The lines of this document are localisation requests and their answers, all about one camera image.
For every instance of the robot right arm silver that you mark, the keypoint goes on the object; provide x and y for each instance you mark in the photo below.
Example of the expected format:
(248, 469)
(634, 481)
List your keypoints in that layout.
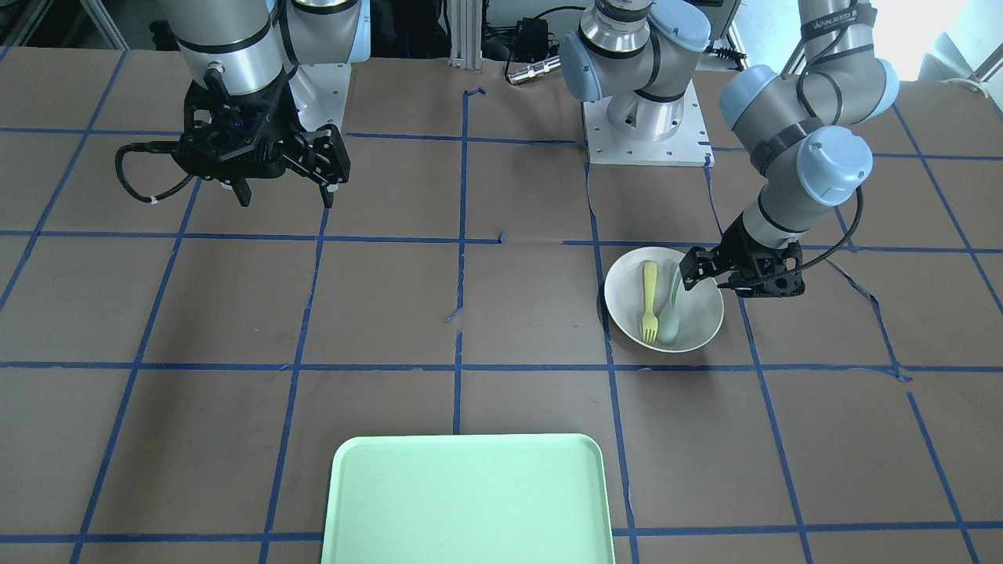
(252, 42)

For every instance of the white round bowl plate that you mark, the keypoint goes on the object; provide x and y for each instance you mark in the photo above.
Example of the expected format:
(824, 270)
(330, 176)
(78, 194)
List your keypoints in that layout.
(701, 309)

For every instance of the aluminium frame post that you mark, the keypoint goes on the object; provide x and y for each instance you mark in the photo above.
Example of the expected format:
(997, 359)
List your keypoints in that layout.
(465, 26)

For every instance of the light green serving tray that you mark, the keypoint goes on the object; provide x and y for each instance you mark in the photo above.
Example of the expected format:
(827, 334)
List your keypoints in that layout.
(500, 498)

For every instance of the robot left arm silver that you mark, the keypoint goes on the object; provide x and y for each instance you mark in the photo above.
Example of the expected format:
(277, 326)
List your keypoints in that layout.
(641, 55)

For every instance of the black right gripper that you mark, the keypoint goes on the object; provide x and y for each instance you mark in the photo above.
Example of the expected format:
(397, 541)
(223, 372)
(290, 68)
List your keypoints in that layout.
(280, 114)

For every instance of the yellow plastic fork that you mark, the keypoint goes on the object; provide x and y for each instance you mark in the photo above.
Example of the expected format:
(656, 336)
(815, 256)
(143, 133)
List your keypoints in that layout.
(649, 319)

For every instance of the pale green plastic spoon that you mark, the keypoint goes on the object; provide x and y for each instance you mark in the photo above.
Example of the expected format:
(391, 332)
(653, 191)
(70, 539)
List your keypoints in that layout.
(669, 318)

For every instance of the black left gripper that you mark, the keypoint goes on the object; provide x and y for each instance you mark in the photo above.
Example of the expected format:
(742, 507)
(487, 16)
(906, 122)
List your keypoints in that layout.
(740, 243)

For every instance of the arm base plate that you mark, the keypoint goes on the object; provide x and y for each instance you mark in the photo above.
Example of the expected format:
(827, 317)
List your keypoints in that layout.
(628, 130)
(320, 92)

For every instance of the silver cylindrical connector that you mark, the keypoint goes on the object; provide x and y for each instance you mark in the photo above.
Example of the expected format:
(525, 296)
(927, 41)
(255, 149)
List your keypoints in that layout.
(533, 71)

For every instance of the black power adapter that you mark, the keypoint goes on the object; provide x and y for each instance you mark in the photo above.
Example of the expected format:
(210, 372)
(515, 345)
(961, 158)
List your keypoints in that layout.
(532, 39)

